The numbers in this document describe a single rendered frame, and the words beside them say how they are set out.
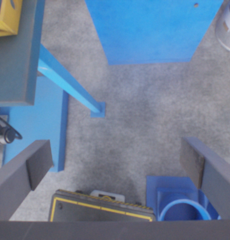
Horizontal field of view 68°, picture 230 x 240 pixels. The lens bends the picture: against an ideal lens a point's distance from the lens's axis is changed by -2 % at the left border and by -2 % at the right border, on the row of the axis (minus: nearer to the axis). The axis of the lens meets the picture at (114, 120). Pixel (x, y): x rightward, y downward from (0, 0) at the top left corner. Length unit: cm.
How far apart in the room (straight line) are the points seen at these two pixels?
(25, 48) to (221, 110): 145
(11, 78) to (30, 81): 5
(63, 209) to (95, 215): 22
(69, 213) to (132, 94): 103
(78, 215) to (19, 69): 100
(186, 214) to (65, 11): 213
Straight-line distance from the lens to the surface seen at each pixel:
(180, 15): 119
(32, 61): 58
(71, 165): 160
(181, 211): 142
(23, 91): 54
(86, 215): 128
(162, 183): 150
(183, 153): 16
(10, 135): 128
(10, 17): 62
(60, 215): 135
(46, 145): 16
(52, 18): 216
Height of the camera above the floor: 147
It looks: 78 degrees down
